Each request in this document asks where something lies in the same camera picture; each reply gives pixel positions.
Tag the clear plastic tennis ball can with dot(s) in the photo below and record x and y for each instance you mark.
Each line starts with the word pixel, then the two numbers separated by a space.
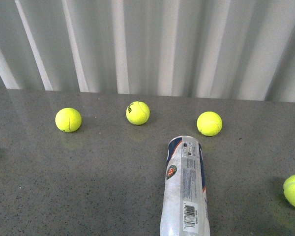
pixel 184 211

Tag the white pleated curtain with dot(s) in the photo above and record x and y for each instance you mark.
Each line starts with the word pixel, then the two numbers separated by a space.
pixel 235 49

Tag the right yellow tennis ball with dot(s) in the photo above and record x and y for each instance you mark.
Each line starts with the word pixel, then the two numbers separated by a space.
pixel 209 123

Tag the middle yellow tennis ball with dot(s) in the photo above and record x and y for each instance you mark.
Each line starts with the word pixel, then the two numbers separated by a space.
pixel 137 113

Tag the left yellow tennis ball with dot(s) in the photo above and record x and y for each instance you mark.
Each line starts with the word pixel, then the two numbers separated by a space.
pixel 68 120

